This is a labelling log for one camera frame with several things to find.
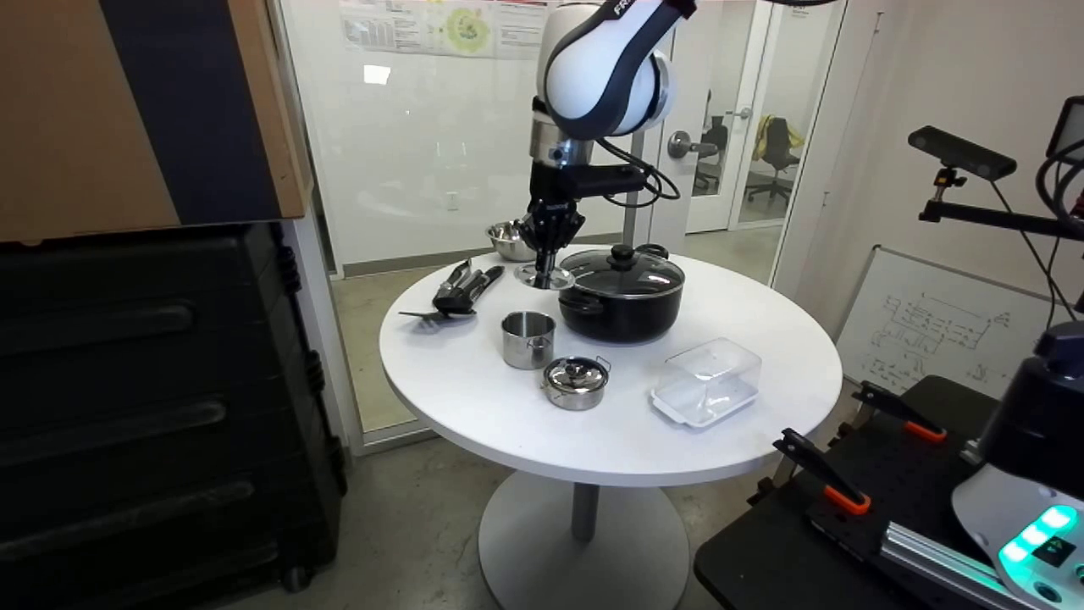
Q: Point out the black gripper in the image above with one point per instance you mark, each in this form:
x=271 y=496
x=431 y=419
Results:
x=554 y=218

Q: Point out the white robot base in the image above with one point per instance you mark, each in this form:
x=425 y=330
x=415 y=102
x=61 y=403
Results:
x=1024 y=505

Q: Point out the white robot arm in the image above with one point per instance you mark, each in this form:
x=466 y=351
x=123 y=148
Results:
x=597 y=77

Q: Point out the glass pot lid black knob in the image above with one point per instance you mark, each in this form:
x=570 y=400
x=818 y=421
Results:
x=621 y=277

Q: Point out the black cooking pot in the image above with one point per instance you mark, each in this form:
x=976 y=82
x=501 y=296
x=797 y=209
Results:
x=621 y=321

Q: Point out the small silver pot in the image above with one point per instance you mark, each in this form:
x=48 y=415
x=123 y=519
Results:
x=574 y=380

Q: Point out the silver bowl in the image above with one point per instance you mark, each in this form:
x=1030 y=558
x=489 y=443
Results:
x=504 y=238

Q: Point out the silver steel cup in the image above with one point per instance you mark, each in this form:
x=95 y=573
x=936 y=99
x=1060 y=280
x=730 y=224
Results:
x=525 y=340

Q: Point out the black orange clamp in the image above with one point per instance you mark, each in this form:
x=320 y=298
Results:
x=906 y=415
x=835 y=490

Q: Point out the whiteboard with drawings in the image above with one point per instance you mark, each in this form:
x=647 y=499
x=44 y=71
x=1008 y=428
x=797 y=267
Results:
x=917 y=321

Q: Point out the black perforated workbench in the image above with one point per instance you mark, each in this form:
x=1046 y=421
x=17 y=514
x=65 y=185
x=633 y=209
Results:
x=791 y=551

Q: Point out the black storage cabinet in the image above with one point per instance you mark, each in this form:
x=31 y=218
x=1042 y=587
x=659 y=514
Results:
x=160 y=425

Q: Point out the cardboard box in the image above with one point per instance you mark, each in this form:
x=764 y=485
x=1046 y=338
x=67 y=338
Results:
x=147 y=116

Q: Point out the white round table pedestal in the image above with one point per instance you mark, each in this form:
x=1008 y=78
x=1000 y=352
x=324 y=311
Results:
x=578 y=548

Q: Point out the black camera on mount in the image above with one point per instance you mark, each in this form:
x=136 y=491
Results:
x=954 y=150

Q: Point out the aluminium extrusion rail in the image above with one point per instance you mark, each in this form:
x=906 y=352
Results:
x=946 y=568

